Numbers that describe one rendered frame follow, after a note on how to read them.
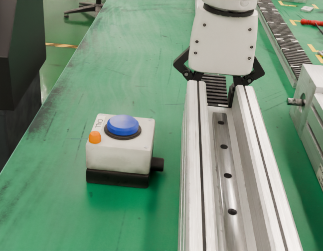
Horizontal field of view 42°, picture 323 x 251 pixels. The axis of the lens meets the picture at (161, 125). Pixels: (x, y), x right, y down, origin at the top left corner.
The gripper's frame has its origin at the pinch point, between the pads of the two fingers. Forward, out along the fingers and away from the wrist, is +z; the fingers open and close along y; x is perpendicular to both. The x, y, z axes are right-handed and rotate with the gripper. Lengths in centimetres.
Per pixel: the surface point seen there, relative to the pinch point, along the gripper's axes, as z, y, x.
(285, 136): 3.0, -11.8, 5.0
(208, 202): -5.5, 2.9, 32.9
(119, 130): -4.1, 13.1, 19.5
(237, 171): -1.5, -1.6, 21.9
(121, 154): -2.0, 12.6, 21.6
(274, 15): 0, -20, -54
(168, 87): 3.0, 7.6, -9.0
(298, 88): -2.6, -14.0, -1.8
